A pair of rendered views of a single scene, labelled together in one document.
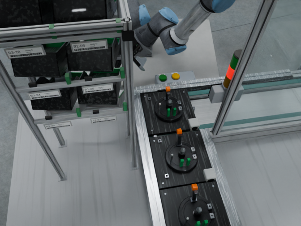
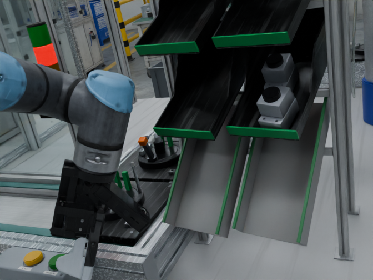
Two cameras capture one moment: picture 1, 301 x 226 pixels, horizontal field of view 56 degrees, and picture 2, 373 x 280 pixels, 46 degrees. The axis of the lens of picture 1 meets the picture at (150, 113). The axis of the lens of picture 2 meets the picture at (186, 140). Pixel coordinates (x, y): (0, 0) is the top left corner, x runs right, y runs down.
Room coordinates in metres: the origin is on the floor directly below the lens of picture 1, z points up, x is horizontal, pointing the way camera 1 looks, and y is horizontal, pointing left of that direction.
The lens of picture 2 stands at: (1.40, 0.68, 1.49)
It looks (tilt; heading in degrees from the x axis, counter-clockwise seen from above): 22 degrees down; 220
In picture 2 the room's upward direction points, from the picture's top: 11 degrees counter-clockwise
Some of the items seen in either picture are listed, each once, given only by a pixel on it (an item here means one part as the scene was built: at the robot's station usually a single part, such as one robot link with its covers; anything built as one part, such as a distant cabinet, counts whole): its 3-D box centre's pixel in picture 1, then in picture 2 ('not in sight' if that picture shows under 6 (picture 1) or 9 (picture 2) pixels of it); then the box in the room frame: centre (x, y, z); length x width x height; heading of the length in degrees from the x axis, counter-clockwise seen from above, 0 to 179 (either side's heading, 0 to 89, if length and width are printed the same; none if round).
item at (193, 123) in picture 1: (193, 124); not in sight; (0.72, -0.20, 0.97); 0.05 x 0.05 x 0.04; 12
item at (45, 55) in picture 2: (234, 70); (45, 54); (0.72, -0.30, 1.33); 0.05 x 0.05 x 0.05
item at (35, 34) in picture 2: (238, 60); (39, 35); (0.72, -0.30, 1.38); 0.05 x 0.05 x 0.05
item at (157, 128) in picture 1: (168, 111); (117, 208); (0.80, -0.09, 0.96); 0.24 x 0.24 x 0.02; 12
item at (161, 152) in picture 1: (182, 153); (159, 145); (0.55, -0.14, 1.01); 0.24 x 0.24 x 0.13; 12
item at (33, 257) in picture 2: (175, 76); (34, 259); (1.02, -0.13, 0.96); 0.04 x 0.04 x 0.02
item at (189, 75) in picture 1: (174, 80); (38, 270); (1.02, -0.13, 0.93); 0.21 x 0.07 x 0.06; 102
